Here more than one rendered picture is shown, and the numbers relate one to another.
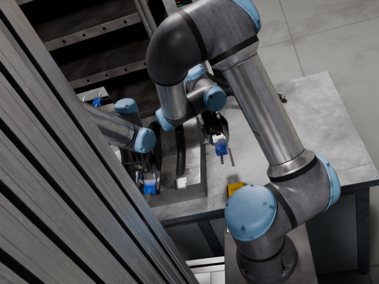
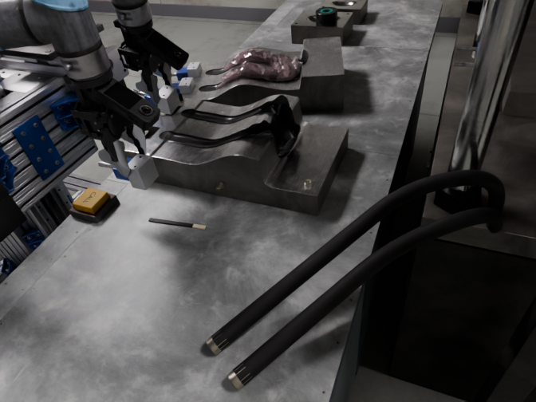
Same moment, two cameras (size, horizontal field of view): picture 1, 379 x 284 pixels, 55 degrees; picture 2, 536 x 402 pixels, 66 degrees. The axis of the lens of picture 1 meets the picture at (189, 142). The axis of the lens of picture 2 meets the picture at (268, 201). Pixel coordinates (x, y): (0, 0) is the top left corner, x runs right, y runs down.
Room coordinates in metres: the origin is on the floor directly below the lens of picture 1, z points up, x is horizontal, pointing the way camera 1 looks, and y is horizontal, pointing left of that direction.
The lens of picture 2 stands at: (1.46, -0.75, 1.45)
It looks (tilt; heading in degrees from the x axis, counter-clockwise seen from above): 43 degrees down; 101
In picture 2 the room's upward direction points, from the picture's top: 8 degrees counter-clockwise
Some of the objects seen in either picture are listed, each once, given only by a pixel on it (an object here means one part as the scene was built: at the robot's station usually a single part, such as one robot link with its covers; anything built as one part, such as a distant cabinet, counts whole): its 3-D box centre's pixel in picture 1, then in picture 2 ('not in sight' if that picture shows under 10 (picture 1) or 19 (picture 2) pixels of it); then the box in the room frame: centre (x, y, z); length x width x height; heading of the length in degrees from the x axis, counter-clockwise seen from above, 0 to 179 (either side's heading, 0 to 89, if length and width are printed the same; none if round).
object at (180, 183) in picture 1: (181, 185); (149, 138); (1.01, 0.10, 0.87); 0.05 x 0.05 x 0.04; 73
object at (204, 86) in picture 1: (205, 97); (9, 19); (0.95, -0.10, 1.25); 0.11 x 0.11 x 0.08; 9
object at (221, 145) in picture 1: (221, 151); (124, 168); (1.04, -0.10, 0.93); 0.13 x 0.05 x 0.05; 163
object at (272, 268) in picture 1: (263, 247); not in sight; (0.49, -0.06, 1.09); 0.15 x 0.15 x 0.10
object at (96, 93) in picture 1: (98, 80); not in sight; (2.17, 0.37, 0.87); 0.50 x 0.27 x 0.17; 163
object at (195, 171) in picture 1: (173, 149); (236, 141); (1.24, 0.08, 0.87); 0.50 x 0.26 x 0.14; 163
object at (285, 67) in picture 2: not in sight; (258, 64); (1.26, 0.44, 0.90); 0.26 x 0.18 x 0.08; 1
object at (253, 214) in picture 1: (256, 219); not in sight; (0.49, -0.07, 1.20); 0.13 x 0.12 x 0.14; 99
